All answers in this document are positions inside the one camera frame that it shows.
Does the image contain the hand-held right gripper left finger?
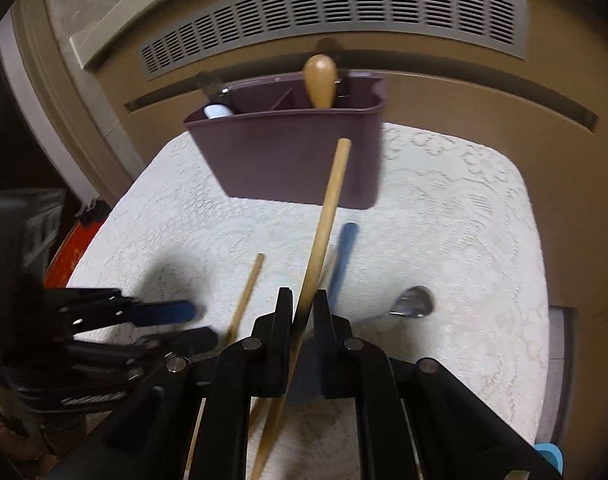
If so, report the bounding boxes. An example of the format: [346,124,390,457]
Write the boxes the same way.
[49,287,295,480]

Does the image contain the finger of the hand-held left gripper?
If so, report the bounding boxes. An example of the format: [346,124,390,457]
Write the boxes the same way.
[59,287,196,333]
[71,326,220,362]

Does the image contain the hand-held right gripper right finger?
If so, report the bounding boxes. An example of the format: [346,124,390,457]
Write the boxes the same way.
[311,287,567,480]

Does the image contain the blue spoon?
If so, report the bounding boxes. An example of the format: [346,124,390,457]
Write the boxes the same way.
[328,222,360,308]

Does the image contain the stainless steel spoon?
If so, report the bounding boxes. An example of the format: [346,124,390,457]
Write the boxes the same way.
[384,286,435,320]

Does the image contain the purple plastic utensil holder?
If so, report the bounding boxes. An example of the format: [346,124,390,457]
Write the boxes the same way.
[183,72,389,211]

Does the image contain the light wooden spoon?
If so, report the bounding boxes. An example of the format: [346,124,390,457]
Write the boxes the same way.
[304,54,337,110]

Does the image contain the red printed cloth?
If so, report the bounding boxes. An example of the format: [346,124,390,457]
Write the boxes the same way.
[44,205,110,291]

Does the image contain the white lace tablecloth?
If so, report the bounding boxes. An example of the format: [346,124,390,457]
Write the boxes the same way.
[66,122,552,480]

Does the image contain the long grey vent grille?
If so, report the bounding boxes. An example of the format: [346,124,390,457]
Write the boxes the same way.
[138,0,530,81]

